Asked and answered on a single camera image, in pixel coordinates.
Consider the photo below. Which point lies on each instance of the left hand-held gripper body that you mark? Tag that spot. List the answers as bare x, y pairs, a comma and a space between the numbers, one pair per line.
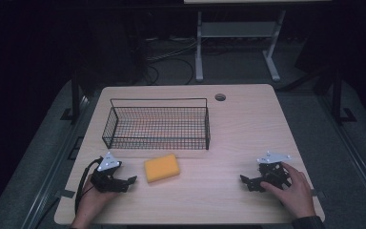
104, 180

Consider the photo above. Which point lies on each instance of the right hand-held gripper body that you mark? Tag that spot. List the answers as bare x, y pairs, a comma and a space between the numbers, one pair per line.
272, 174

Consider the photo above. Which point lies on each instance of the yellow sponge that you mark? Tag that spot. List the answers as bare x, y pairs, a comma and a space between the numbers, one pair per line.
162, 168

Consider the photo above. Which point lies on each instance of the person's left hand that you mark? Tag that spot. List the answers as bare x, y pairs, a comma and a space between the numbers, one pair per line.
92, 200

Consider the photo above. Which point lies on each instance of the person's right hand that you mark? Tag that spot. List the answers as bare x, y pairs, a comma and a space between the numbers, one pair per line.
294, 194

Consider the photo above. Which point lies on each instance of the black metal stand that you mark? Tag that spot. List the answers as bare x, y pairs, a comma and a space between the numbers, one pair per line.
75, 95
338, 95

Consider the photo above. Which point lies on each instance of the white metal desk frame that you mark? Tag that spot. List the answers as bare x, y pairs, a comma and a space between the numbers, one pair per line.
238, 30

